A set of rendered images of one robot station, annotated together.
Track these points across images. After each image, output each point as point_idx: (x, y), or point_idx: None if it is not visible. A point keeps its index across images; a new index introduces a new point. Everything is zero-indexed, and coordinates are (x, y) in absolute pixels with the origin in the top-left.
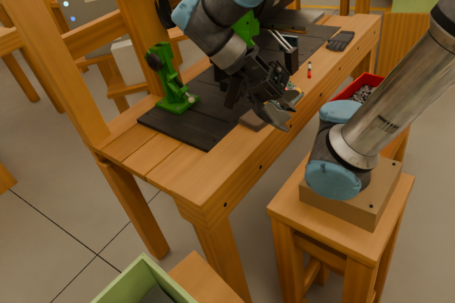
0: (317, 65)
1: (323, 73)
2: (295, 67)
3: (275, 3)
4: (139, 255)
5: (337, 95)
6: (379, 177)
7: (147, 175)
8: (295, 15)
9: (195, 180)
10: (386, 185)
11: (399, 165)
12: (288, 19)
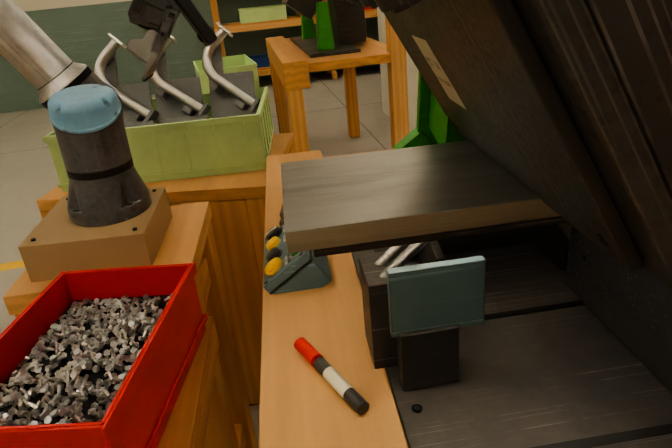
0: (322, 420)
1: (271, 390)
2: (368, 334)
3: (451, 95)
4: (259, 113)
5: (167, 305)
6: (57, 222)
7: (372, 151)
8: (392, 184)
9: (301, 160)
10: (48, 218)
11: (25, 242)
12: (390, 165)
